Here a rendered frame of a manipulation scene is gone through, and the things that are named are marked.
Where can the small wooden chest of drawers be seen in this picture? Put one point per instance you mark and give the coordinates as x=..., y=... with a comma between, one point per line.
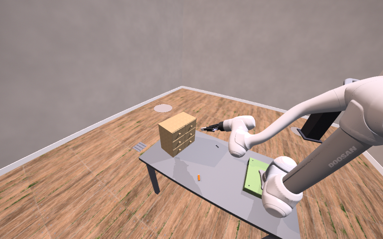
x=167, y=127

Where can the brown wooden drawer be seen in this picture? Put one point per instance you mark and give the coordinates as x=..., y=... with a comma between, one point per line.
x=190, y=125
x=189, y=134
x=178, y=133
x=189, y=141
x=178, y=142
x=179, y=149

